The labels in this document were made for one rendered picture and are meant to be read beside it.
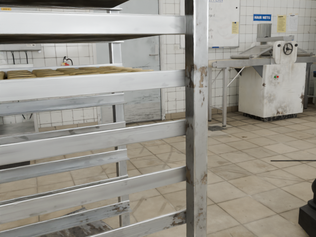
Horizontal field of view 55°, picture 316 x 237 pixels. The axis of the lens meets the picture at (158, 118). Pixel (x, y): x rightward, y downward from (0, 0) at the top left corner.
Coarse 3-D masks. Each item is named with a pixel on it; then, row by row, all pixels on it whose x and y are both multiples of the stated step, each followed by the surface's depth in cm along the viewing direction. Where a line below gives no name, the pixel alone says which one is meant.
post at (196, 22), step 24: (192, 0) 48; (192, 24) 49; (192, 48) 50; (192, 72) 51; (192, 96) 52; (192, 120) 53; (192, 144) 54; (192, 168) 55; (192, 192) 56; (192, 216) 57
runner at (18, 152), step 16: (128, 128) 51; (144, 128) 52; (160, 128) 53; (176, 128) 55; (0, 144) 43; (16, 144) 43; (32, 144) 44; (48, 144) 45; (64, 144) 46; (80, 144) 48; (96, 144) 49; (112, 144) 50; (0, 160) 43; (16, 160) 44
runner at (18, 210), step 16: (144, 176) 54; (160, 176) 55; (176, 176) 57; (64, 192) 48; (80, 192) 49; (96, 192) 50; (112, 192) 52; (128, 192) 53; (0, 208) 44; (16, 208) 45; (32, 208) 46; (48, 208) 47; (64, 208) 48
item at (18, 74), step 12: (0, 72) 68; (12, 72) 67; (24, 72) 65; (36, 72) 70; (48, 72) 64; (60, 72) 62; (72, 72) 61; (84, 72) 61; (96, 72) 59; (108, 72) 58; (120, 72) 58
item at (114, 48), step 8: (112, 48) 90; (120, 48) 91; (112, 56) 90; (120, 56) 91; (120, 104) 94; (120, 112) 94; (120, 120) 95; (120, 168) 98; (120, 200) 100; (120, 216) 102; (128, 216) 102; (120, 224) 103; (128, 224) 103
